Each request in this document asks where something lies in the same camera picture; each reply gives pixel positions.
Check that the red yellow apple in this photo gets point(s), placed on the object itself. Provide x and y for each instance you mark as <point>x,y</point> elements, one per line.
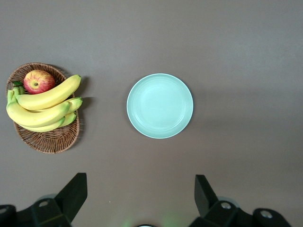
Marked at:
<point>39,81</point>

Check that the brown wicker basket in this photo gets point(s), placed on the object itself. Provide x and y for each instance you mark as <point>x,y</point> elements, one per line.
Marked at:
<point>52,143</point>

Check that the large table cover mat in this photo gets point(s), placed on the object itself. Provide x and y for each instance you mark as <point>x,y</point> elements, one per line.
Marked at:
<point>213,47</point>

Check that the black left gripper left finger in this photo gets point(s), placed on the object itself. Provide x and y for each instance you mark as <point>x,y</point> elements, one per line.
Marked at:
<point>71,194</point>

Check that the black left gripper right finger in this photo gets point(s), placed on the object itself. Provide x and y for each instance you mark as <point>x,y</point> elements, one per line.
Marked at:
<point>203,194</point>

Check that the pale green round plate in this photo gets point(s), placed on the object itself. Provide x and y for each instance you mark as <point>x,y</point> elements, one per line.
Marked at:
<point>159,106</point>

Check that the yellow banana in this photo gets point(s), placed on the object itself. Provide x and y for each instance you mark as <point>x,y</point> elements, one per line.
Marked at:
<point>30,117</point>
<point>69,119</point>
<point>52,94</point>
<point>76,102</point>
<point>42,128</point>

